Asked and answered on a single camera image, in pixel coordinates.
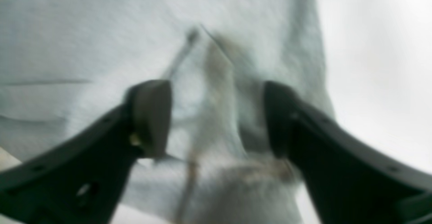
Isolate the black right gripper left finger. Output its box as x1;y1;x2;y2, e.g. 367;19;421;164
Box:
0;80;172;224

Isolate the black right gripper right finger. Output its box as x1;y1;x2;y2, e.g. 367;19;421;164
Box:
263;81;432;224

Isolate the grey T-shirt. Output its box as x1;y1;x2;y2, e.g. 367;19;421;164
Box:
0;0;334;224

